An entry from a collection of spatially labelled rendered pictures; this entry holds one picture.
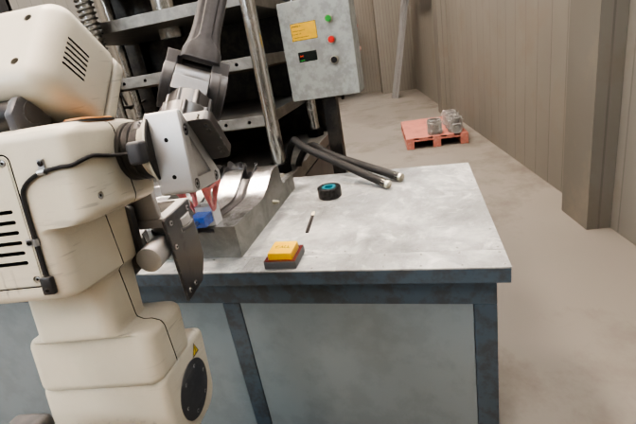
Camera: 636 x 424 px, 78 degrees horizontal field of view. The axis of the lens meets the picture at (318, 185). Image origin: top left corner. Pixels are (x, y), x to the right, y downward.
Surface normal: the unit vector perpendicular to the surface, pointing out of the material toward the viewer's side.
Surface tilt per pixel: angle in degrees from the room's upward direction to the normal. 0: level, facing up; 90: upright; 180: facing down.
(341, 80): 90
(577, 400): 0
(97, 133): 90
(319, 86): 90
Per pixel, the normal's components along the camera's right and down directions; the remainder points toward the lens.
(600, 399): -0.16, -0.93
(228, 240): -0.22, 0.36
